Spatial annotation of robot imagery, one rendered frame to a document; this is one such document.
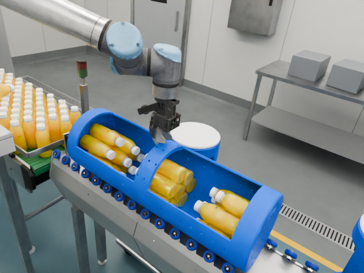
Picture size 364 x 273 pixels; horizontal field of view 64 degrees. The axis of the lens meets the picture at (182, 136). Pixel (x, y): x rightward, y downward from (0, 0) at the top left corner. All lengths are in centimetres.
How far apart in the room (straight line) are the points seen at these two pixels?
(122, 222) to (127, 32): 81
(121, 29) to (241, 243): 69
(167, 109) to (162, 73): 13
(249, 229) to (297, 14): 348
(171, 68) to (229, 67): 366
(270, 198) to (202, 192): 38
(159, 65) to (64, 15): 29
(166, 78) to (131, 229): 66
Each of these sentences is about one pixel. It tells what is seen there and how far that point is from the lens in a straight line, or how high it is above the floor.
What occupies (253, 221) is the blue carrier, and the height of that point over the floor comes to 120.
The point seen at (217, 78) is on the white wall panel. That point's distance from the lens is 473.
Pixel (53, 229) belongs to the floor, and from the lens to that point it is 253.
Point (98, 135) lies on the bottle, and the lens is 134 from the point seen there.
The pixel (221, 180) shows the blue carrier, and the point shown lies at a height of 110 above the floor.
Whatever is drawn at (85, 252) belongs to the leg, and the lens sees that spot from 201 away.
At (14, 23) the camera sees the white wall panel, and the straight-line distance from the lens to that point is 604.
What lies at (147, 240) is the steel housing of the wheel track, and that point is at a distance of 125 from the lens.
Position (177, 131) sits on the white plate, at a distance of 160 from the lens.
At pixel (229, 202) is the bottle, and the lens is 101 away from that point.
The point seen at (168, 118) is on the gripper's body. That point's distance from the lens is 101.
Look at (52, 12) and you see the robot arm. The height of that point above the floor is 169.
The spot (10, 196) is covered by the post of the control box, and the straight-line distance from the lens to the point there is 181.
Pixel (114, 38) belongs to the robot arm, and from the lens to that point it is 80.
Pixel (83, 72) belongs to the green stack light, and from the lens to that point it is 196.
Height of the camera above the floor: 183
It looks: 30 degrees down
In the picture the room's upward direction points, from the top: 6 degrees clockwise
